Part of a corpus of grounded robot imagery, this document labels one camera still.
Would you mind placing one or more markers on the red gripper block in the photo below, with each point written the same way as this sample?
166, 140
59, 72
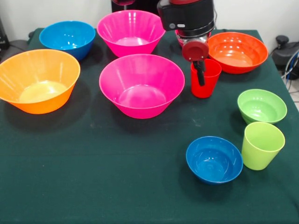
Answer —
195, 51

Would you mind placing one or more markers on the red plastic cup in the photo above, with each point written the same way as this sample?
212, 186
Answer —
210, 86

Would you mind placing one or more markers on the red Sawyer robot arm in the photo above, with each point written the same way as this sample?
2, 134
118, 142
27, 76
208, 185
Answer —
189, 14

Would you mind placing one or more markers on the small magenta bowl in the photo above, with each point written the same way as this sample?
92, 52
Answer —
179, 41

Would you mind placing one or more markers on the red-orange wide bowl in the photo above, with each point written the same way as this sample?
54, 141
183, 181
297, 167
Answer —
240, 53

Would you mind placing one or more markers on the large pink bowl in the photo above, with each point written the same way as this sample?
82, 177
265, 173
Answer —
131, 32
141, 86

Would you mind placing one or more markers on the small green bowl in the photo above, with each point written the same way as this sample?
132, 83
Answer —
262, 106

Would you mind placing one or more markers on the small dark blue bowl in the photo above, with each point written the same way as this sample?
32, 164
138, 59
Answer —
214, 160

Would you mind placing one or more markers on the lime green plastic cup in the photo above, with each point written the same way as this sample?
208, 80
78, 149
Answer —
262, 145

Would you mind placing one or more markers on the light blue bowl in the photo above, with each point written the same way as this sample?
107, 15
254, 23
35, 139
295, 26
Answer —
67, 38

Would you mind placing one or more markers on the dark green table cloth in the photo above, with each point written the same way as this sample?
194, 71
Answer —
93, 163

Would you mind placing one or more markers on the large orange bowl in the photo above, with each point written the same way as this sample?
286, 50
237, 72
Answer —
38, 81

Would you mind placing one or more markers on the black device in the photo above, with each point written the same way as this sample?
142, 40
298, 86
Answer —
3, 35

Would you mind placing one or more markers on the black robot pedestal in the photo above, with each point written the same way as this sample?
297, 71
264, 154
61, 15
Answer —
147, 5

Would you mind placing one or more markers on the black pedestal foot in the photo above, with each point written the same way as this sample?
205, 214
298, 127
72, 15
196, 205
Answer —
17, 44
282, 53

